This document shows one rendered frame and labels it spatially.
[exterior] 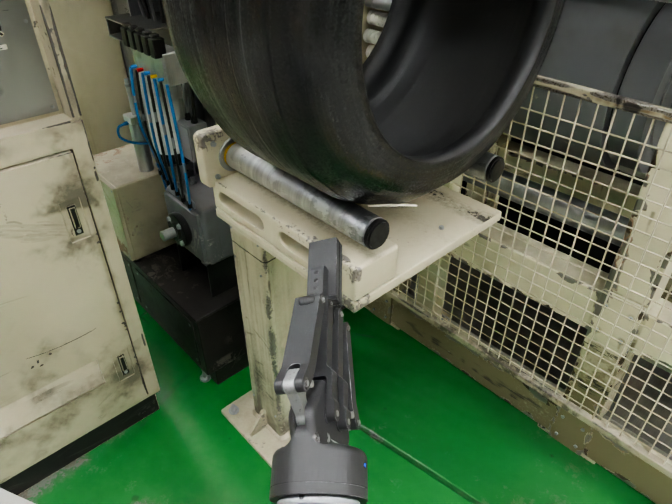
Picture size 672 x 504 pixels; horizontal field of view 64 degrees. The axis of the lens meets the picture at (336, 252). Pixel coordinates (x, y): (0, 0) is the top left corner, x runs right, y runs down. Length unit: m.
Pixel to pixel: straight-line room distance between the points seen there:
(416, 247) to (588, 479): 0.97
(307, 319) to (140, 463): 1.23
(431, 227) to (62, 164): 0.74
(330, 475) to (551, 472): 1.26
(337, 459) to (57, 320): 1.03
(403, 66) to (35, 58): 0.69
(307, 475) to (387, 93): 0.76
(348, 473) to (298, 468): 0.04
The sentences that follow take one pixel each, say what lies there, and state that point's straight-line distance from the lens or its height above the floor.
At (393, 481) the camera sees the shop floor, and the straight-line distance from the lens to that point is 1.53.
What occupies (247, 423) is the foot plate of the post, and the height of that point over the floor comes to 0.01.
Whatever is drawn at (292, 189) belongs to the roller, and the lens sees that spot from 0.81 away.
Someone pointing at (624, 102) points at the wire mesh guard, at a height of 1.00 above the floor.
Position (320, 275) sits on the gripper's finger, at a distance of 0.49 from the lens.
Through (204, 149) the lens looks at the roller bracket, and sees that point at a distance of 0.92.
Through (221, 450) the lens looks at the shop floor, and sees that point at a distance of 1.60.
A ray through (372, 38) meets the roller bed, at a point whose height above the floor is 1.00.
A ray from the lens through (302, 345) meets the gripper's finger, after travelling 0.43.
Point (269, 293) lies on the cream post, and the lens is 1.20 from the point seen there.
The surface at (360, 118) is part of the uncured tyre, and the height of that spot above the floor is 1.08.
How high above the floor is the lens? 1.30
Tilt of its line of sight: 36 degrees down
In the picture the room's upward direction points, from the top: straight up
